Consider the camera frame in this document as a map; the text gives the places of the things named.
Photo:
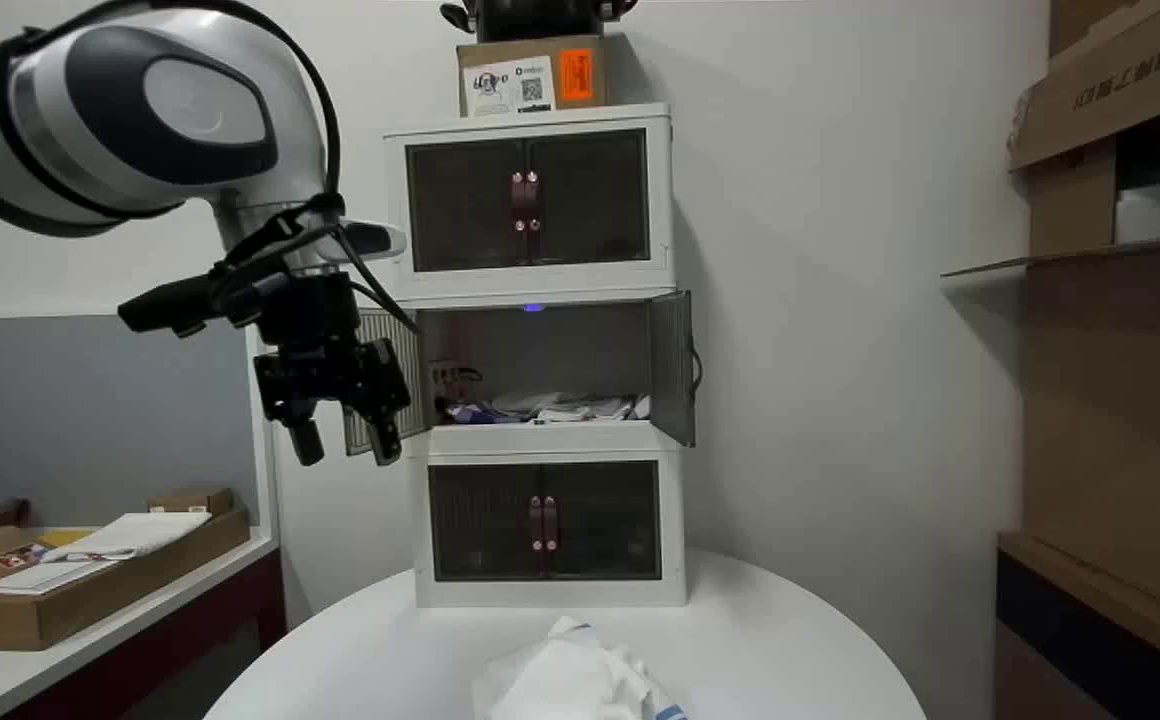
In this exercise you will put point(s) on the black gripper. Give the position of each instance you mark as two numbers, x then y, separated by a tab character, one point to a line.
318	325

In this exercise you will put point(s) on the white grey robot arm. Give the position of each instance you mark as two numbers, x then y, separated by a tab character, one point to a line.
102	122

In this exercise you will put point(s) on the packets inside cabinet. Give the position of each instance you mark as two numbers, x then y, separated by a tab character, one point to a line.
544	408

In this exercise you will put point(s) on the white cabinet unit with contents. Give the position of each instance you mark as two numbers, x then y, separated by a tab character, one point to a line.
542	355

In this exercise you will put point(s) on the white cabinet unit red latches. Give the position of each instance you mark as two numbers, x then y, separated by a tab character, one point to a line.
544	522

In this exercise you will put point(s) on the white cabinet unit closed doors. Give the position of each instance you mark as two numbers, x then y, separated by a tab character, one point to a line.
527	203

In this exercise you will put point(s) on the dark low cabinet wood top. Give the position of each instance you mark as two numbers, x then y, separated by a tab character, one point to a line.
1100	640

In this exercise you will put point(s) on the grey partition panel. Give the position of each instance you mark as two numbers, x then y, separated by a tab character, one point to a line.
75	413

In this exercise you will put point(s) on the white papers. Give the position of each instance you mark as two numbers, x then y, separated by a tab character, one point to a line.
102	547

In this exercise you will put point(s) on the flat cardboard tray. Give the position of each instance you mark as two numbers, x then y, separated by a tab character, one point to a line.
84	600

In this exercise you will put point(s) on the white counter dark red front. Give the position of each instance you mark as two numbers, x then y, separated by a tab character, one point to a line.
114	667

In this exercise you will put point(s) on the white folded cloth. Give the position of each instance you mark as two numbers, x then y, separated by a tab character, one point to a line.
582	683

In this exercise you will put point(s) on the cardboard box with labels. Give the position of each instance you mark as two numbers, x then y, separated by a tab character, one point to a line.
527	82

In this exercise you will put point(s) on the black object on box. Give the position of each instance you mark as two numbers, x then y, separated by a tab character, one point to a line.
532	17

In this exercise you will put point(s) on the small cardboard box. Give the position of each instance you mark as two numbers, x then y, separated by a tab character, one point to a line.
1068	203

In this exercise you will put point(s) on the large brown cardboard box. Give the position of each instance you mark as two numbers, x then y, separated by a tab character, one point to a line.
1112	425

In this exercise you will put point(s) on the cardboard box with print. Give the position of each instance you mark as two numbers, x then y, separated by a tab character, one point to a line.
1112	82

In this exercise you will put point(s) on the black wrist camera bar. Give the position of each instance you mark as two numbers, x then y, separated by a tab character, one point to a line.
182	306

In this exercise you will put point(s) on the white wall shelf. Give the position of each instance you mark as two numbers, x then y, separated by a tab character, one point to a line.
994	275

